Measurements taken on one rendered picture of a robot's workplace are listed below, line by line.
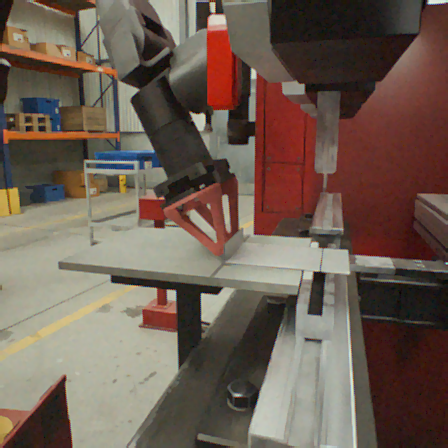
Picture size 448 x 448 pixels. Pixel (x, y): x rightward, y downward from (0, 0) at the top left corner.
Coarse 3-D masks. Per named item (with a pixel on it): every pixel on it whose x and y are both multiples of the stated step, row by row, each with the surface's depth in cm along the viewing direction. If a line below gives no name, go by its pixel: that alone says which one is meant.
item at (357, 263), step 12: (360, 264) 41; (372, 264) 41; (384, 264) 41; (396, 264) 41; (408, 264) 41; (420, 264) 40; (432, 264) 41; (444, 264) 41; (420, 276) 39; (432, 276) 39; (444, 276) 38
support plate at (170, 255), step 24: (120, 240) 52; (144, 240) 52; (168, 240) 52; (192, 240) 52; (216, 240) 52; (264, 240) 52; (288, 240) 52; (72, 264) 43; (96, 264) 42; (120, 264) 42; (144, 264) 42; (168, 264) 42; (192, 264) 42; (216, 264) 42; (240, 288) 38; (264, 288) 37; (288, 288) 36
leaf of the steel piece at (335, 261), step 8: (328, 248) 47; (328, 256) 44; (336, 256) 44; (344, 256) 44; (328, 264) 41; (336, 264) 41; (344, 264) 41; (328, 272) 39; (336, 272) 39; (344, 272) 39
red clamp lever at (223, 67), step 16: (208, 32) 27; (224, 32) 26; (208, 48) 27; (224, 48) 26; (208, 64) 27; (224, 64) 27; (240, 64) 27; (208, 80) 27; (224, 80) 27; (240, 80) 28; (208, 96) 28; (224, 96) 27; (240, 96) 28
